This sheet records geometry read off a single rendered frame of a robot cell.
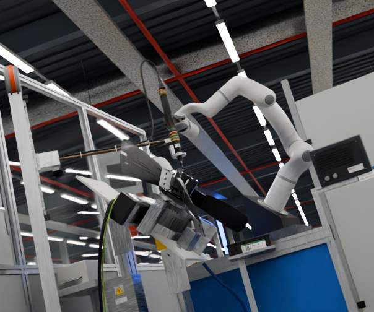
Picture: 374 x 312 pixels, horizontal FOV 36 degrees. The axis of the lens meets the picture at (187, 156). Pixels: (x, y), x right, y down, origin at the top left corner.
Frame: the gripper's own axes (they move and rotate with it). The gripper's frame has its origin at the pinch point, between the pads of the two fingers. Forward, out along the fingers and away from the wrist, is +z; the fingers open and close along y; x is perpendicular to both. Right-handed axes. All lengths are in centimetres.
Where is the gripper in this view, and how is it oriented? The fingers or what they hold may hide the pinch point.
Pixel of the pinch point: (169, 118)
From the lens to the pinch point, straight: 289.0
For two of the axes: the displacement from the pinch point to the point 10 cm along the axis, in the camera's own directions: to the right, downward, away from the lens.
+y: -8.9, 3.3, 3.1
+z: -3.8, -1.7, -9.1
